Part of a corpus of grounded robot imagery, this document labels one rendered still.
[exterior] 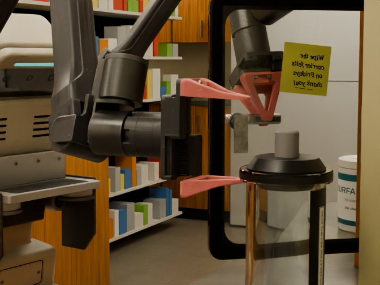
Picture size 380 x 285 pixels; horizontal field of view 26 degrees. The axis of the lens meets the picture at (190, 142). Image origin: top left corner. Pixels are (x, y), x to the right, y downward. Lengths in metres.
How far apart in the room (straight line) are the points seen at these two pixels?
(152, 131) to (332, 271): 0.53
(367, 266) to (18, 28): 0.92
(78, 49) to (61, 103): 0.09
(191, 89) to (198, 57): 6.20
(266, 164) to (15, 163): 0.84
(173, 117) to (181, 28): 5.90
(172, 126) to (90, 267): 3.35
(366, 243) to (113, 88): 0.37
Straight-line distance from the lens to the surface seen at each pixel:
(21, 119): 1.71
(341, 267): 1.44
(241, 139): 1.22
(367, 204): 1.03
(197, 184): 0.97
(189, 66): 7.20
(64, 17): 1.19
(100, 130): 1.02
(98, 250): 4.35
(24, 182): 1.71
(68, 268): 4.12
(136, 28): 1.78
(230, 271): 1.39
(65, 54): 1.15
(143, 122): 1.00
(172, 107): 0.97
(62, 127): 1.08
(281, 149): 0.95
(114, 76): 1.04
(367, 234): 1.04
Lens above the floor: 1.29
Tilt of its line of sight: 6 degrees down
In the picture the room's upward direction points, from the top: straight up
